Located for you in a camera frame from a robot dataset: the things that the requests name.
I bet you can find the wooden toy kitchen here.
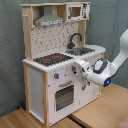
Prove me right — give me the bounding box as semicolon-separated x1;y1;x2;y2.
22;2;105;127

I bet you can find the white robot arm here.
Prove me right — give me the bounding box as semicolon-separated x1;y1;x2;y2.
74;29;128;87

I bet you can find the red grey stove knob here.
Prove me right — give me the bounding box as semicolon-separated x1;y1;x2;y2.
54;73;60;79

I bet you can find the toy oven door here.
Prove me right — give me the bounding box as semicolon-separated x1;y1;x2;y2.
55;81;74;112

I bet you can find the grey range hood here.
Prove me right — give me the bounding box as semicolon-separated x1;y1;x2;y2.
34;6;64;27

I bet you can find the black toy stovetop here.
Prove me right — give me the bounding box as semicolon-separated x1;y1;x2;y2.
34;53;71;66

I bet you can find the grey toy sink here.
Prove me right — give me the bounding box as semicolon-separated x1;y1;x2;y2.
65;47;95;55

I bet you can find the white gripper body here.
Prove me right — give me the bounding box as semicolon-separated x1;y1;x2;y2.
74;59;91;84

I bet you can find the toy microwave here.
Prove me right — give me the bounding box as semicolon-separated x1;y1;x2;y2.
67;3;90;21

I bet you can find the black toy faucet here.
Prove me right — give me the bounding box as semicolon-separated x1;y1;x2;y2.
67;33;83;49

